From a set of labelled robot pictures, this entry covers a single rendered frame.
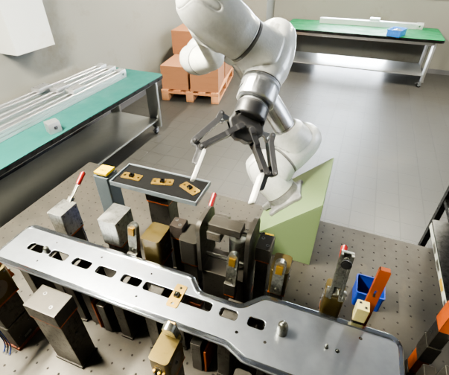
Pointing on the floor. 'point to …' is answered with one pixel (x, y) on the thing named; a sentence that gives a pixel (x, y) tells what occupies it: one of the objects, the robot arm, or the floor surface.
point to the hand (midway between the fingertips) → (223, 187)
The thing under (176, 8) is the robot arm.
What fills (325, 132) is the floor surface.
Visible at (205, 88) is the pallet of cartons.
